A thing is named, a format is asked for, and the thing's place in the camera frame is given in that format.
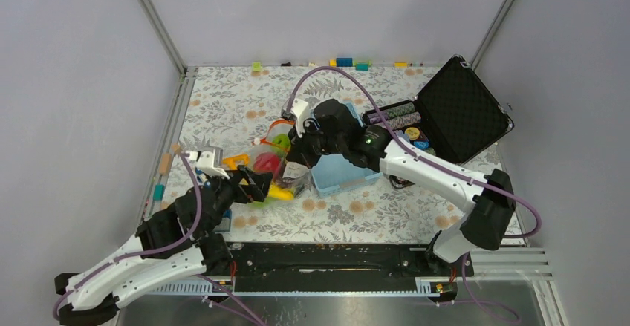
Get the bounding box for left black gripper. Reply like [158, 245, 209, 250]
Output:
[201, 164, 275, 238]

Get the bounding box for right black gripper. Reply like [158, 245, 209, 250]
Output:
[287, 117, 346, 169]

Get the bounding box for yellow banana bunch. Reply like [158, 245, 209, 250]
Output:
[267, 185, 294, 201]

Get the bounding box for green pepper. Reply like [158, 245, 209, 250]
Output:
[272, 134, 291, 154]

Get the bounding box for red apple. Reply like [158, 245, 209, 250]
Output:
[253, 152, 283, 175]

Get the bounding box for clear zip top bag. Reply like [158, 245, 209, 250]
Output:
[247, 120, 310, 206]

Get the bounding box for light blue plastic basket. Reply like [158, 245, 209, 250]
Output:
[311, 99, 382, 197]

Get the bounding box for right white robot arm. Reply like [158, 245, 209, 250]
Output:
[282, 99, 515, 276]

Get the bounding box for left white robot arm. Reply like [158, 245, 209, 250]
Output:
[54, 166, 273, 325]

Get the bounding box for yellow orange toy truck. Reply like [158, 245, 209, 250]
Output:
[194, 153, 250, 186]

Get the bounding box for blue grey block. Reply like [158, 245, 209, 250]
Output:
[214, 209, 232, 233]

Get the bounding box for floral table mat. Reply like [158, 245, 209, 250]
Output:
[179, 66, 462, 244]

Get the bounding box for wooden block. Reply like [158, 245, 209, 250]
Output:
[157, 153, 173, 175]

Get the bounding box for teal block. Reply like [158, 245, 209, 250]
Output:
[152, 184, 166, 201]

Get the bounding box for blue yellow toy bricks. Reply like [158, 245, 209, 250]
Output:
[328, 57, 372, 71]

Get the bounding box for black poker chip case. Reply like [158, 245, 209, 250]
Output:
[363, 56, 513, 192]

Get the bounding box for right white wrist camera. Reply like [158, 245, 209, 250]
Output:
[281, 98, 312, 137]

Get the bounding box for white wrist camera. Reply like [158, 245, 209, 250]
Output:
[186, 146, 230, 179]
[281, 98, 312, 137]

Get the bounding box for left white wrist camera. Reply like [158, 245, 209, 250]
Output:
[186, 146, 230, 179]

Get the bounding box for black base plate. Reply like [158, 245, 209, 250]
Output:
[204, 242, 474, 293]

